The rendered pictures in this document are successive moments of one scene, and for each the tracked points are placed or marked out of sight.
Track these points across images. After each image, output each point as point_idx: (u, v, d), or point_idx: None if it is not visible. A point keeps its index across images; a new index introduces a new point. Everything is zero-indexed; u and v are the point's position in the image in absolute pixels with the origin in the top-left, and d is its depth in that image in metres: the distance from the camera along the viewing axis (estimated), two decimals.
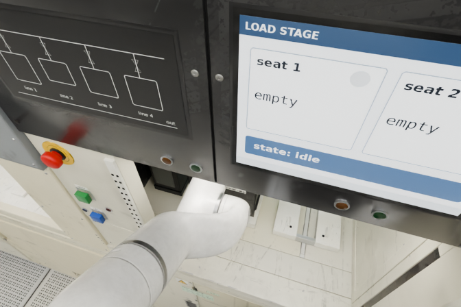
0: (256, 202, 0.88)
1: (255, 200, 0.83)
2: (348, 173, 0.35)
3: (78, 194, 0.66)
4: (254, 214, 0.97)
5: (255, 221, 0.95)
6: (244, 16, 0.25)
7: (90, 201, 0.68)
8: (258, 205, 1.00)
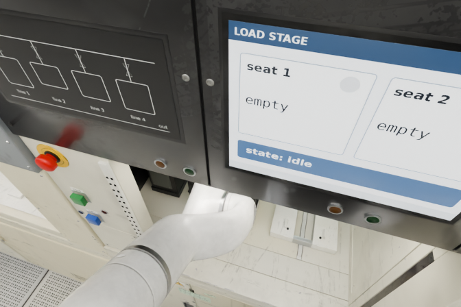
0: (256, 203, 0.87)
1: (254, 201, 0.83)
2: (341, 178, 0.35)
3: (73, 197, 0.66)
4: None
5: None
6: (233, 21, 0.25)
7: (85, 203, 0.68)
8: (256, 206, 0.99)
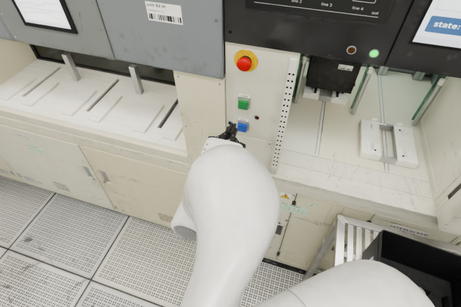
0: None
1: (357, 76, 1.27)
2: None
3: (241, 101, 0.88)
4: (346, 96, 1.40)
5: (347, 99, 1.38)
6: None
7: (247, 108, 0.89)
8: None
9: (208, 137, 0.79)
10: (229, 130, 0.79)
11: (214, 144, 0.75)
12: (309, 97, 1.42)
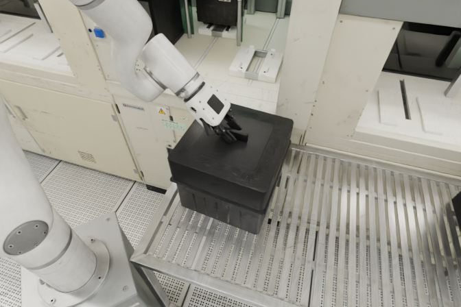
0: (237, 14, 1.44)
1: (236, 7, 1.39)
2: None
3: None
4: (236, 31, 1.51)
5: (236, 33, 1.49)
6: None
7: None
8: None
9: (207, 135, 0.75)
10: (221, 134, 0.80)
11: None
12: (204, 33, 1.54)
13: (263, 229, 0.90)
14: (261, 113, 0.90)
